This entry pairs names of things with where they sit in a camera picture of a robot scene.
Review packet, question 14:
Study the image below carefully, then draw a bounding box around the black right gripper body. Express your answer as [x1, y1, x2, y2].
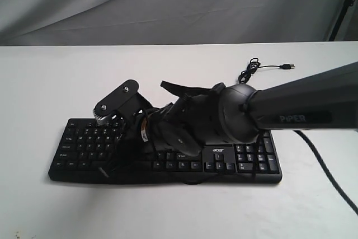
[123, 108, 201, 157]

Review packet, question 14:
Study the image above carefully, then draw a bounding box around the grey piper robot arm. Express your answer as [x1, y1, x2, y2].
[93, 63, 357, 176]

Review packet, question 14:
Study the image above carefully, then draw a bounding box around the black acer keyboard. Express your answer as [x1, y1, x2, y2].
[48, 119, 282, 185]

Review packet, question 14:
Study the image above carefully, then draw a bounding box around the grey fabric backdrop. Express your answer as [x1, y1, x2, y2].
[1, 0, 344, 46]

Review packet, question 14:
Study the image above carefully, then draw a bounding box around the black tripod stand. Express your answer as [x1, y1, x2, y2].
[327, 0, 356, 41]

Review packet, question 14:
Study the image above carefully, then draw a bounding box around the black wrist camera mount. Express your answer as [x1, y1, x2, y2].
[93, 79, 153, 126]

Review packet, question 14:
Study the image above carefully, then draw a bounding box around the black USB cable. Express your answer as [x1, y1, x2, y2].
[237, 57, 296, 85]

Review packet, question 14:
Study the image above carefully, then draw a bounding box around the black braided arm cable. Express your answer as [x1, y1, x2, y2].
[293, 129, 358, 212]

